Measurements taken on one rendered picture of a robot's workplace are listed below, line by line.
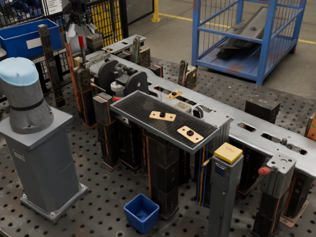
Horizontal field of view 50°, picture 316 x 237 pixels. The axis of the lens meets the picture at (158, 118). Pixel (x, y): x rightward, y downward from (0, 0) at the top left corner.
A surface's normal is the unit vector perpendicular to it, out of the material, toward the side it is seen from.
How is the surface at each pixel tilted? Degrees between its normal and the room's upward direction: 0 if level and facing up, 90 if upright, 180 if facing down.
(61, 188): 90
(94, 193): 0
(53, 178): 90
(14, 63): 7
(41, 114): 72
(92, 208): 0
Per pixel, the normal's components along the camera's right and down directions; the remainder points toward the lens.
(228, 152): -0.03, -0.82
